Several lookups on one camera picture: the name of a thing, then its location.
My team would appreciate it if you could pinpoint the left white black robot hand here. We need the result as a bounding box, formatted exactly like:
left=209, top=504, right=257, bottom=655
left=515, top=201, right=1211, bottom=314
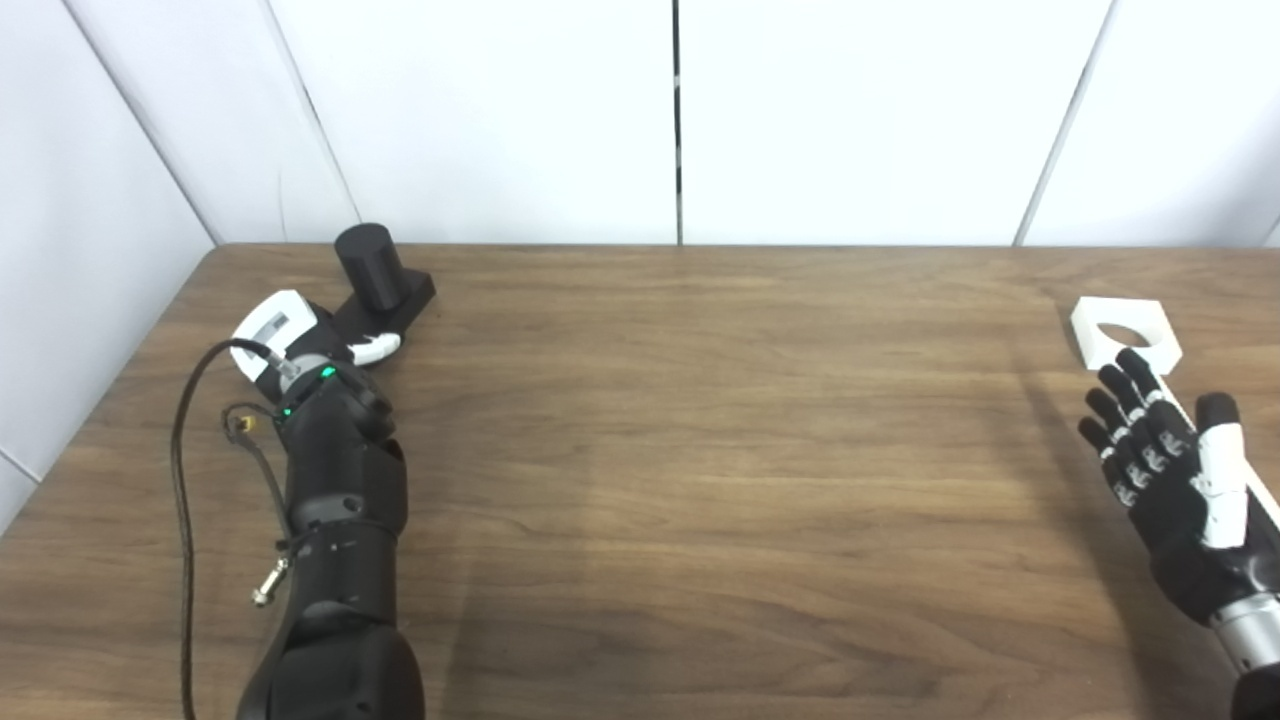
left=231, top=289, right=404, bottom=398

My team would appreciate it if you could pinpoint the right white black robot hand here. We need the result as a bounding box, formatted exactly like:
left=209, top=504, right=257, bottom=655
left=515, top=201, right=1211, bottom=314
left=1077, top=347, right=1280, bottom=673

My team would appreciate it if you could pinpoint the black peg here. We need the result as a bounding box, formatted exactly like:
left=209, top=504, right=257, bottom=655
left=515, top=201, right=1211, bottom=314
left=332, top=222, right=438, bottom=353

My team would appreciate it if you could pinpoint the white square piece with hole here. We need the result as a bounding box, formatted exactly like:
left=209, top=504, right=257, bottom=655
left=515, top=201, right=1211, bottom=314
left=1070, top=296, right=1184, bottom=377

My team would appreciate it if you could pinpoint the thin wire with yellow connector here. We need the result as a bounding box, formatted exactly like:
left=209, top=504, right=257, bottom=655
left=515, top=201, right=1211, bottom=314
left=224, top=402, right=303, bottom=609

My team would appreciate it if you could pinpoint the thick black left wrist cable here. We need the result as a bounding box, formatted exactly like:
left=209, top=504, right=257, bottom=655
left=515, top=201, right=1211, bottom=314
left=169, top=339, right=301, bottom=720

